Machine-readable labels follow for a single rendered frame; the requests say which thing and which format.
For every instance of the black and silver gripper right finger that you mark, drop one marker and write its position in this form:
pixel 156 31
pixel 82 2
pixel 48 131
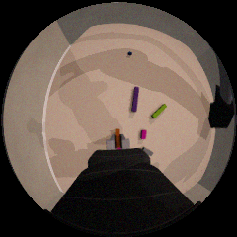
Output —
pixel 124 143

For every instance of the purple rod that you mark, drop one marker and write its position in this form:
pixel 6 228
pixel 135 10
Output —
pixel 135 99

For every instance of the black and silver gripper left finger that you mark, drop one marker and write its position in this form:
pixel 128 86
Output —
pixel 111 144

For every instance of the grey rod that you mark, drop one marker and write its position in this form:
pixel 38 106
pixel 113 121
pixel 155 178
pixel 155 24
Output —
pixel 147 151

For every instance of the lime green rod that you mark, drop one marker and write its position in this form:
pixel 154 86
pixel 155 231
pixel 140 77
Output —
pixel 159 111

